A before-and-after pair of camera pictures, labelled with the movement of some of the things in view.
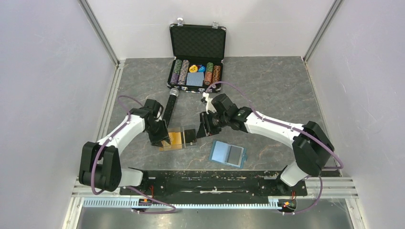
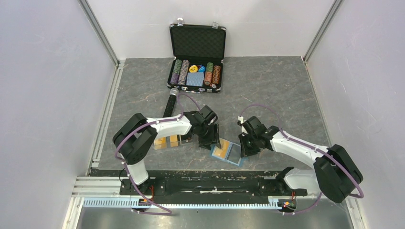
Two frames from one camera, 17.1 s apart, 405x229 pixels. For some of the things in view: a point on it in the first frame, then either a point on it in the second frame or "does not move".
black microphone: x=174 y=93 does not move
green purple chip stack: x=176 y=71 does not move
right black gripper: x=205 y=126 → x=245 y=151
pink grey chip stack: x=184 y=72 does not move
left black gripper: x=155 y=140 → x=213 y=139
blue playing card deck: x=195 y=78 does not move
